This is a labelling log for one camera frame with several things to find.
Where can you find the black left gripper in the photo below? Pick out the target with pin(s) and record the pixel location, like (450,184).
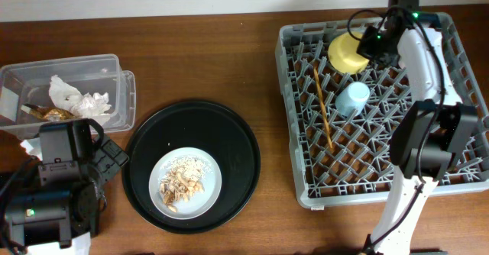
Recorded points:
(111,154)

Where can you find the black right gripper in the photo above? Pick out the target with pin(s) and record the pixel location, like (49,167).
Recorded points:
(367,49)

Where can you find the yellow bowl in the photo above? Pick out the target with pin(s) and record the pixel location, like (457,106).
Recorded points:
(343,56)

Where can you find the gold foil wrapper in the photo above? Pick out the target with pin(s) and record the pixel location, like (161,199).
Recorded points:
(47,113)

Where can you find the white tissue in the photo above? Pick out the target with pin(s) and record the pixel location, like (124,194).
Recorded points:
(67,97)

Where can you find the light blue cup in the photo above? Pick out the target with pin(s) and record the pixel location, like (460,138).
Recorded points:
(352,100)

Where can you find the wooden chopstick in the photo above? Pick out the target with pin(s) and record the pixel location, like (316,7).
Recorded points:
(322,107)

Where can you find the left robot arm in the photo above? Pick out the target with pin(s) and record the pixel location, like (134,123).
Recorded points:
(52,203)

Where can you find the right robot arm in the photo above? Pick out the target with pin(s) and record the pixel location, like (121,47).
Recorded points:
(433,133)

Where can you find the clear plastic waste bin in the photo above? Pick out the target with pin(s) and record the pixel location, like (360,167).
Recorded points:
(86,87)

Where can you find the grey plastic dishwasher rack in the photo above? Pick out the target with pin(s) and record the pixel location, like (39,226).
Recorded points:
(358,170)

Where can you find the food scraps on plate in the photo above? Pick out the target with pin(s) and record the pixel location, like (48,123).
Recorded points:
(183,180)

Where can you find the white plate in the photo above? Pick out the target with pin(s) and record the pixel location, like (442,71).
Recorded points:
(200,203)

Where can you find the black round tray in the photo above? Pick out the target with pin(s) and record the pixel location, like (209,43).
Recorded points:
(207,126)

